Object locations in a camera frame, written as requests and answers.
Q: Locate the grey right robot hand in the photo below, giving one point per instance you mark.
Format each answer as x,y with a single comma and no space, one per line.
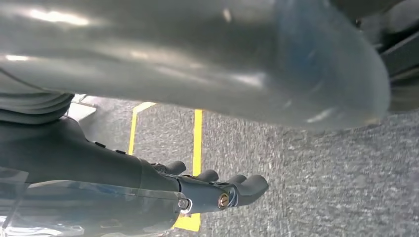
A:
163,49

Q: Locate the yellow floor tape square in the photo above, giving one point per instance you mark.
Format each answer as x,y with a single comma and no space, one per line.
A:
197,144

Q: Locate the dark grey robot lower body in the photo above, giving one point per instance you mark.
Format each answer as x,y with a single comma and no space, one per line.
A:
401,55

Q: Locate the white flat floor plate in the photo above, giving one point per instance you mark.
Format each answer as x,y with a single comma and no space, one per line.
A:
80,109

